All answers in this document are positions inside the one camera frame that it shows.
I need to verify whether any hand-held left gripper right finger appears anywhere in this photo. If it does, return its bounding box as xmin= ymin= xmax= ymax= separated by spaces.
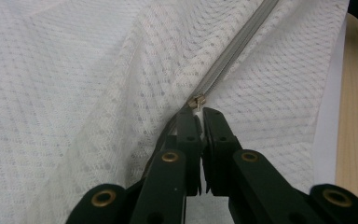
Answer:
xmin=202 ymin=106 xmax=244 ymax=198

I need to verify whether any white mesh laundry bag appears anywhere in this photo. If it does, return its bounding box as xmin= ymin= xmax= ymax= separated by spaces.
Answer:
xmin=0 ymin=0 xmax=351 ymax=224

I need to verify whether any white table cover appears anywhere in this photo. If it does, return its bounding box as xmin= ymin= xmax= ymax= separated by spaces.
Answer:
xmin=185 ymin=13 xmax=349 ymax=224

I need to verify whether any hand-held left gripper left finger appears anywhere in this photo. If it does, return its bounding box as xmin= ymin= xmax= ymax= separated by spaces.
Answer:
xmin=164 ymin=106 xmax=205 ymax=198

